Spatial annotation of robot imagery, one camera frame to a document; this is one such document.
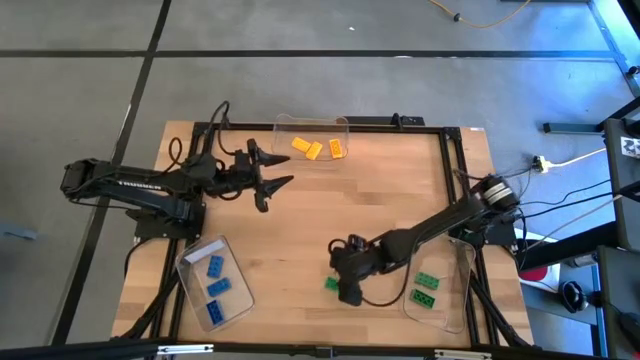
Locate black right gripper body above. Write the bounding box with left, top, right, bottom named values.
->
left=328, top=247, right=375, bottom=308

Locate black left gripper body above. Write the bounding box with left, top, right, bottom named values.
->
left=222, top=151, right=262, bottom=197

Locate blue toy building block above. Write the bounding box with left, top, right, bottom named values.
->
left=205, top=299, right=226, bottom=326
left=206, top=254, right=226, bottom=279
left=206, top=277, right=234, bottom=298

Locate clear plastic bin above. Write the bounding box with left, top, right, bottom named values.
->
left=174, top=234, right=256, bottom=335
left=271, top=112, right=351, bottom=163
left=402, top=234, right=477, bottom=335

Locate black mounting plate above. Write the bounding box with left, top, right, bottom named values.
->
left=344, top=113, right=426, bottom=128

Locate red round object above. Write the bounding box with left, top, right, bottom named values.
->
left=519, top=266, right=549, bottom=282

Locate black headset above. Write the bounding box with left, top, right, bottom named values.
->
left=559, top=280, right=589, bottom=314

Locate black overhead crossbar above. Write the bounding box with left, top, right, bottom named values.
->
left=0, top=338, right=640, bottom=360

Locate grey floor plate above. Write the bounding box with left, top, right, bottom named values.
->
left=0, top=223, right=39, bottom=241

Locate dark grey desk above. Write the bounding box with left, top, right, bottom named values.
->
left=597, top=244, right=640, bottom=360

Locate black floor stand bar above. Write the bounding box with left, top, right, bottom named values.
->
left=542, top=122, right=607, bottom=135

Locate black side table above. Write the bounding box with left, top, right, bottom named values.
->
left=602, top=97, right=640, bottom=251

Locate white fiducial marker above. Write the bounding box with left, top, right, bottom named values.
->
left=619, top=135, right=640, bottom=160

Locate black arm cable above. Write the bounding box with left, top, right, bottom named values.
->
left=167, top=135, right=185, bottom=174
left=360, top=259, right=417, bottom=308
left=206, top=99, right=239, bottom=157

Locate black aluminium table frame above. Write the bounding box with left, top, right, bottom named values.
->
left=112, top=114, right=534, bottom=351

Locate yellow extension cable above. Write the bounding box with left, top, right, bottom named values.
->
left=427, top=0, right=532, bottom=30

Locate black power cable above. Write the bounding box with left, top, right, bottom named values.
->
left=514, top=178, right=614, bottom=207

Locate white power cable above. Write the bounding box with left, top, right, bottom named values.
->
left=544, top=147, right=609, bottom=169

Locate grey metal rack frame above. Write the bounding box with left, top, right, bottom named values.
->
left=587, top=0, right=640, bottom=99

